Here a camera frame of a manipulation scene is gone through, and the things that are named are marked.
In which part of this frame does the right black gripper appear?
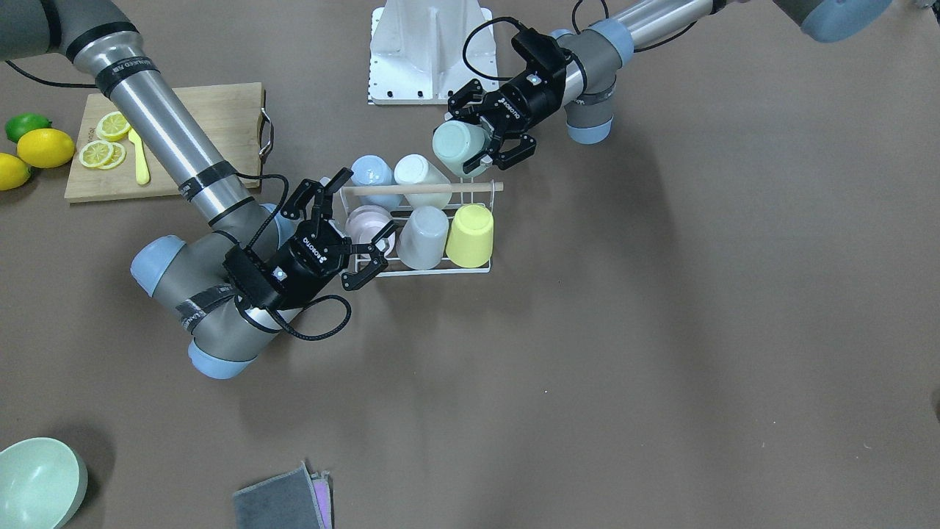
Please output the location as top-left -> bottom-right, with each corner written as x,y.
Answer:
223,168 -> 397,311

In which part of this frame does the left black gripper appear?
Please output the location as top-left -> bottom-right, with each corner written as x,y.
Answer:
444,28 -> 570,177

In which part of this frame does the pink plastic cup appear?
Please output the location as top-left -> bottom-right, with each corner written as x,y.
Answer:
345,205 -> 393,244

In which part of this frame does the green plastic cup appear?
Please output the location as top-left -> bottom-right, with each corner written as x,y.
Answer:
432,120 -> 490,179

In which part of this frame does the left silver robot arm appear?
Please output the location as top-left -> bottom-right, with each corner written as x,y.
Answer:
433,1 -> 726,178

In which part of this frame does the light blue plastic cup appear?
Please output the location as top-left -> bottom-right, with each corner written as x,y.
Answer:
350,155 -> 404,211

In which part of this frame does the grey plastic cup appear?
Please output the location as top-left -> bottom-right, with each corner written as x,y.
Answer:
397,206 -> 449,270

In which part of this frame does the white plastic cup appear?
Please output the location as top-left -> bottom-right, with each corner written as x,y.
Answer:
394,154 -> 452,209

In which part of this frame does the yellow plastic cup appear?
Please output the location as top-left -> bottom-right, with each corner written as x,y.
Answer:
444,204 -> 494,268

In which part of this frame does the wooden cutting board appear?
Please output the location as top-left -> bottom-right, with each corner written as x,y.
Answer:
64,82 -> 266,204

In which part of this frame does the yellow plastic knife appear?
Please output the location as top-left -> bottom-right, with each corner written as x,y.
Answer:
128,127 -> 151,187

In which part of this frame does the lemon slice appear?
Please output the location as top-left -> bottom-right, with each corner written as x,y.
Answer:
94,111 -> 132,142
77,140 -> 127,170

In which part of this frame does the grey folded cloth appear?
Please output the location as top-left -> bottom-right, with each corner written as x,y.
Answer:
232,462 -> 335,528

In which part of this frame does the whole yellow lemon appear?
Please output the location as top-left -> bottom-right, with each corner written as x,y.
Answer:
0,153 -> 32,192
17,128 -> 76,170

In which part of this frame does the green lime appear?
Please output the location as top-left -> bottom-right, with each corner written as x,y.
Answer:
4,112 -> 51,143

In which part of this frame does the light green bowl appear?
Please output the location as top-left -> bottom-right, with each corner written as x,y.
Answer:
1,436 -> 88,528

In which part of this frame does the white wire cup rack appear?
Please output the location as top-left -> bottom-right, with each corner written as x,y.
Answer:
340,154 -> 503,276

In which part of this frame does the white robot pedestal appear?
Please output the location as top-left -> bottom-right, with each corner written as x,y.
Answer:
367,1 -> 498,105

